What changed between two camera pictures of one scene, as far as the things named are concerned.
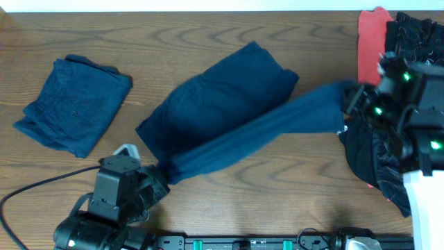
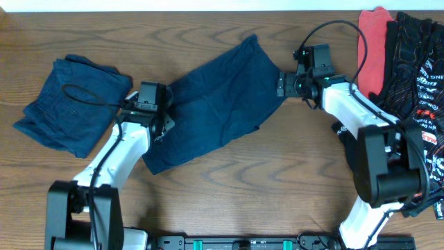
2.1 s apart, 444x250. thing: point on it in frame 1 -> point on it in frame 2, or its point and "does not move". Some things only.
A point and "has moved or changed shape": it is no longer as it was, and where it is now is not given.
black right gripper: x=354 y=105 -> x=285 y=85
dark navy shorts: x=243 y=97 has moved or changed shape
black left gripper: x=152 y=185 -> x=166 y=124
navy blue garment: x=75 y=104 does not move
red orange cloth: x=371 y=28 does not move
